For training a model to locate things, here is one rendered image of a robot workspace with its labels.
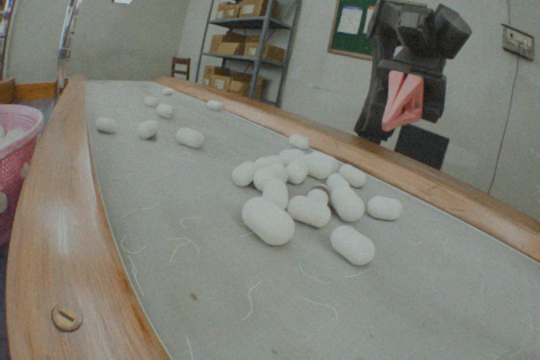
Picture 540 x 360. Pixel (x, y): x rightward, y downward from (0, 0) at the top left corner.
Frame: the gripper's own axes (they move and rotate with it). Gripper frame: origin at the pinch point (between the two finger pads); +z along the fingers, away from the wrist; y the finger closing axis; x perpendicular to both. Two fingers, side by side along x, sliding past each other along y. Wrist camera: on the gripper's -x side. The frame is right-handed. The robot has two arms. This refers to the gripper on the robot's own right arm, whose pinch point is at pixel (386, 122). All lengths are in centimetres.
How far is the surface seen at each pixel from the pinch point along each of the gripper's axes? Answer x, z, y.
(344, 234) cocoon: -6.2, 16.4, 5.9
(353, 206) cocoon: -3.7, 13.4, 4.3
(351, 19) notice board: 57, -184, -124
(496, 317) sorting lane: -3.0, 15.1, 18.8
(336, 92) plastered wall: 115, -137, -126
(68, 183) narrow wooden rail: -15.8, 26.3, -3.2
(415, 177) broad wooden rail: 6.6, 0.9, 4.8
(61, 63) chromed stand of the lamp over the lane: -23, 27, -51
